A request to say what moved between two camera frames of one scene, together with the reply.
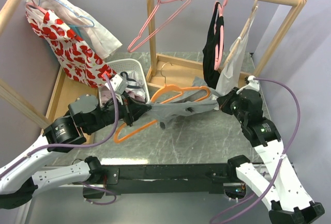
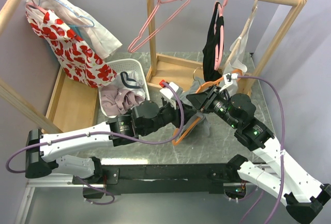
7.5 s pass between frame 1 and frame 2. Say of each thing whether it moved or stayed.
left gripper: moved
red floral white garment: stayed
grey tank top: moved
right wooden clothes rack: stayed
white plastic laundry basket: stayed
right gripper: moved
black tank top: stayed
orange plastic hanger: moved
